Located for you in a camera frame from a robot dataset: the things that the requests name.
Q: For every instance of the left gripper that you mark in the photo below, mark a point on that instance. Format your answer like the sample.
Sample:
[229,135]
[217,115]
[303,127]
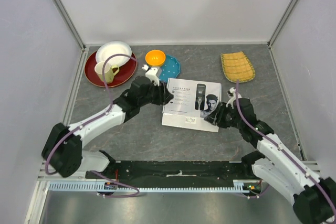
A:
[164,96]

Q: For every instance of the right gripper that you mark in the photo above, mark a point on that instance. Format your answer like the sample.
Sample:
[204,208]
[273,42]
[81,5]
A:
[216,117]

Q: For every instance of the white cardboard box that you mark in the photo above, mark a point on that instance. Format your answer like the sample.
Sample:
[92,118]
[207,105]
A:
[192,102]

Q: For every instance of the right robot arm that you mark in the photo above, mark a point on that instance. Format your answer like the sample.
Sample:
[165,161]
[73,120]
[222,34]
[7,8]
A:
[311,196]

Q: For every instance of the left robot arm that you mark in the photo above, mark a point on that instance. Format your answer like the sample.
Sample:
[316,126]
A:
[63,151]

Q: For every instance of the blue dotted plate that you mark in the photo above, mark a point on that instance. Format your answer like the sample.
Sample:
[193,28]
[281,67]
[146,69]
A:
[170,69]

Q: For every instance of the orange bowl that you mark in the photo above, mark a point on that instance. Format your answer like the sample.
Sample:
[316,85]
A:
[155,58]

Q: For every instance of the cream mug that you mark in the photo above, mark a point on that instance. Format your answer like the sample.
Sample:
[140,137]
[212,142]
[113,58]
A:
[106,72]

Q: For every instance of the white paper plate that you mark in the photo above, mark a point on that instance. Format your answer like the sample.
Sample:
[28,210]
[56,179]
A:
[113,48]

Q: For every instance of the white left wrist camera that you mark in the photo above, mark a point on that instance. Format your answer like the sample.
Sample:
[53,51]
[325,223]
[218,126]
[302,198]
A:
[153,74]

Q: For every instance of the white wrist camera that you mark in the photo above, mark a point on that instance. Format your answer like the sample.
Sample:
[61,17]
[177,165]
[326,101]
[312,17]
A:
[232,97]
[153,74]

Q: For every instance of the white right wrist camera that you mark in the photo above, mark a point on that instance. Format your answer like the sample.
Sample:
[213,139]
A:
[232,97]

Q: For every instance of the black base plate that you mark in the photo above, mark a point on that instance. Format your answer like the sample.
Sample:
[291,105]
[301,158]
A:
[178,173]

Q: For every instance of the left aluminium frame post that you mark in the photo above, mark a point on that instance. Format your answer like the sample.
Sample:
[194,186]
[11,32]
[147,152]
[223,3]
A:
[69,23]

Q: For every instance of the aluminium frame post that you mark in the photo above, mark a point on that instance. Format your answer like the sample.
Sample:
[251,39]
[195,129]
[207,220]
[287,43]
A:
[69,23]
[282,22]

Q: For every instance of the right aluminium frame post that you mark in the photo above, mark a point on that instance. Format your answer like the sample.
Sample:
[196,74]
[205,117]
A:
[282,22]

